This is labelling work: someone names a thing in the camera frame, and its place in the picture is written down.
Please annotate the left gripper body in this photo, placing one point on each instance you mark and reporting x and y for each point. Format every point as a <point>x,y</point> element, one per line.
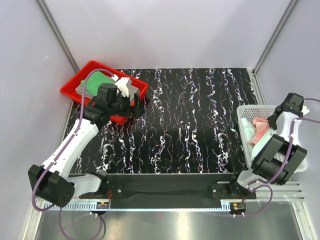
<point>121,107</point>

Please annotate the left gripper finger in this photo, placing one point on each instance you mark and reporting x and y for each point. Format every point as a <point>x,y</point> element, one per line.
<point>136,115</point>
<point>137,103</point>

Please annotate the grey towel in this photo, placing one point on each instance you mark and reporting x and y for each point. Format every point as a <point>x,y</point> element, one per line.
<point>132,90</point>

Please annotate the pink cloth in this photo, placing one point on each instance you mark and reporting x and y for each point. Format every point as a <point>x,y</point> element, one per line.
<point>258,129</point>

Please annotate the white cloth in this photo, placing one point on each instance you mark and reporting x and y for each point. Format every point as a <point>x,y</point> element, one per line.
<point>251,150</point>

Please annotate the green towel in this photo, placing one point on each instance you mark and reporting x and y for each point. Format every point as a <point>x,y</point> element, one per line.
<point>94,81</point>

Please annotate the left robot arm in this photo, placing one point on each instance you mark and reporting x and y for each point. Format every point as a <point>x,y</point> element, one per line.
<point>51,181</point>

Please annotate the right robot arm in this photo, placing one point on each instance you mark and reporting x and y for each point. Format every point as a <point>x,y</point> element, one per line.
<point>271,146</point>

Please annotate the white perforated basket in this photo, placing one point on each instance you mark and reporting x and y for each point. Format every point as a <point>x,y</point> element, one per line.
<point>264,111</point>

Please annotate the red plastic tray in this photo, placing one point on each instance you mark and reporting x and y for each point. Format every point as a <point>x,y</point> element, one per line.
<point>75,85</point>

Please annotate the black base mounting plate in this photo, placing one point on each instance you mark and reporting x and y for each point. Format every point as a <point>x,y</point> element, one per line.
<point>152,191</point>

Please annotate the right connector board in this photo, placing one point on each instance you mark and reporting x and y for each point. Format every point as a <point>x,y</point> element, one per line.
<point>238,206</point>

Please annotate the connector board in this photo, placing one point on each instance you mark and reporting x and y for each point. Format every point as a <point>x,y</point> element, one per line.
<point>238,206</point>
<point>103,204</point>

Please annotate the left connector board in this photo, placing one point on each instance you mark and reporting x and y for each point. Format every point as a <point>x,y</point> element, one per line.
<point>103,204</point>

